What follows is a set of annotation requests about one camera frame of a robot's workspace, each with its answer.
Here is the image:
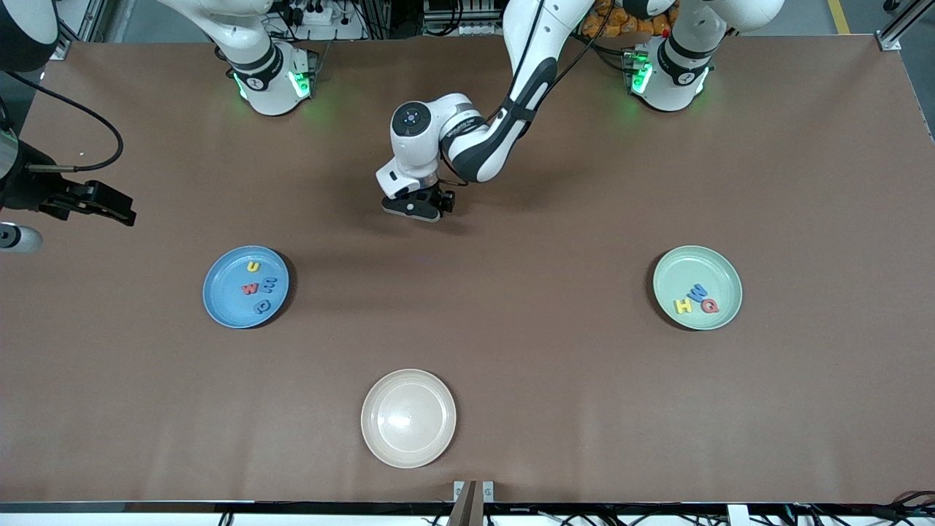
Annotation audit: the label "blue plate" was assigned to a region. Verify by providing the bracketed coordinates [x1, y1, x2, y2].
[202, 245, 291, 329]

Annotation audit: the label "metal equipment rack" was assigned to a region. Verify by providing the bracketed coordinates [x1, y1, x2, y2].
[422, 0, 508, 37]

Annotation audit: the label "beige plate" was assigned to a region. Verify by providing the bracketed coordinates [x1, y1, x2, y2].
[360, 368, 457, 469]

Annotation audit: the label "brown table cover sheet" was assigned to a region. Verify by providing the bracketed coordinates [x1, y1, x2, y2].
[0, 35, 935, 505]

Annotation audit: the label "orange bags pile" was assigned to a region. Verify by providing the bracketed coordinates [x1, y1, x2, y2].
[584, 0, 674, 39]

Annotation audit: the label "green plate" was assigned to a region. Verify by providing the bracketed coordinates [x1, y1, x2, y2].
[652, 245, 744, 331]

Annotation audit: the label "aluminium frame profile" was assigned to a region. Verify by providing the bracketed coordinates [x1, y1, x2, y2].
[44, 0, 103, 61]
[875, 0, 935, 52]

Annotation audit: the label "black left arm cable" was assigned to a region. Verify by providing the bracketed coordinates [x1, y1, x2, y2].
[438, 0, 614, 187]

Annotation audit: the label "black base cables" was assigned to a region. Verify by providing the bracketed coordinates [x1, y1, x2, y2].
[584, 31, 638, 74]

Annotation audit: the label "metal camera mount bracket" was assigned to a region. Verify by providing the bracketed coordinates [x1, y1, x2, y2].
[453, 480, 495, 526]

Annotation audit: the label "cable bundle under table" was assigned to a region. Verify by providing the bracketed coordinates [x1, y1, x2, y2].
[866, 491, 935, 524]

